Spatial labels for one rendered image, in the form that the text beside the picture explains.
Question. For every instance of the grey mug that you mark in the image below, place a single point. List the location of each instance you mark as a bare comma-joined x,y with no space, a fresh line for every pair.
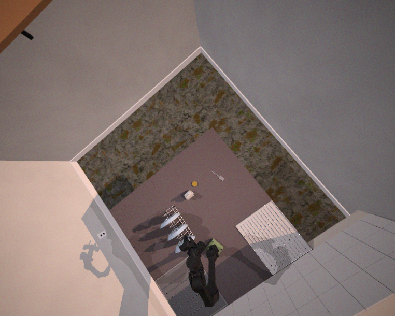
189,195

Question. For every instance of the white tiled splashback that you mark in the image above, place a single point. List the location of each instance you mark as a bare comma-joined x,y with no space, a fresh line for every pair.
349,272

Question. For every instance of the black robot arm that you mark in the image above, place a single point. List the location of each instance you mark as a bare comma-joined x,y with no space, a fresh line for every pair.
209,293

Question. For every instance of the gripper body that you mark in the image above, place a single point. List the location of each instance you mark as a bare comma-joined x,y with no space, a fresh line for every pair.
187,246

